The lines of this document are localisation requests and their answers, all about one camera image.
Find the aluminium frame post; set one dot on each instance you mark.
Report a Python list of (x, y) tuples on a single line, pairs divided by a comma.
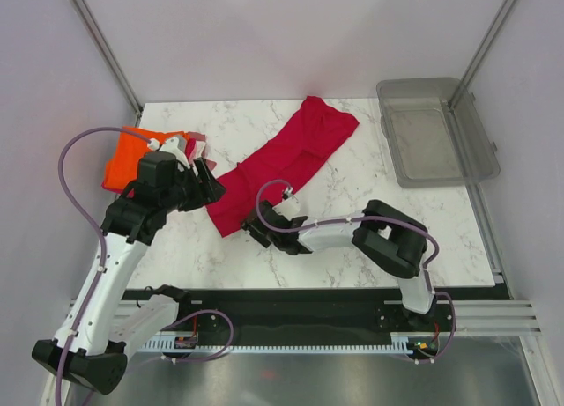
[(98, 38), (494, 30)]

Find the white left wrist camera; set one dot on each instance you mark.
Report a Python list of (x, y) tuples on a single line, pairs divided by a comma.
[(175, 145)]

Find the crimson red t shirt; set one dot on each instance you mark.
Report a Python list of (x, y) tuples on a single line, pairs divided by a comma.
[(313, 133)]

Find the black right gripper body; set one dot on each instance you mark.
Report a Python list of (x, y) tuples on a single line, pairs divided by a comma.
[(275, 241)]

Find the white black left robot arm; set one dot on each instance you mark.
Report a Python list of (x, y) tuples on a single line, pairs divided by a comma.
[(87, 349)]

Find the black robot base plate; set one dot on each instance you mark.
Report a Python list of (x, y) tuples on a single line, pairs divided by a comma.
[(305, 316)]

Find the left aluminium frame post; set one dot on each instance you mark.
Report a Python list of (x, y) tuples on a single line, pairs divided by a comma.
[(98, 38)]

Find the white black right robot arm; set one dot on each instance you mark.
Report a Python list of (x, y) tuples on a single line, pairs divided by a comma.
[(399, 245)]

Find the right aluminium frame post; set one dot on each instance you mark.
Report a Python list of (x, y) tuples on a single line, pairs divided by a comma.
[(494, 30)]

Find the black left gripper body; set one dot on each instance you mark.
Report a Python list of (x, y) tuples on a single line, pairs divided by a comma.
[(185, 180)]

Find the clear grey plastic bin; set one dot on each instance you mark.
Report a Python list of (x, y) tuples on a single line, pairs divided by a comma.
[(434, 133)]

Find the white slotted cable duct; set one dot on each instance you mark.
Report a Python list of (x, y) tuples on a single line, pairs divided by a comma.
[(177, 344)]

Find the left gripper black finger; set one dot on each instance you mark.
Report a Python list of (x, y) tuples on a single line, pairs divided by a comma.
[(211, 189), (194, 201)]

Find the pink white shirts stack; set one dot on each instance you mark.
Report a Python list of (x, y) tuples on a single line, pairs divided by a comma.
[(197, 147)]

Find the orange t shirt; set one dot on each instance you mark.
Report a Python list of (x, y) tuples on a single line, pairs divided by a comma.
[(121, 169)]

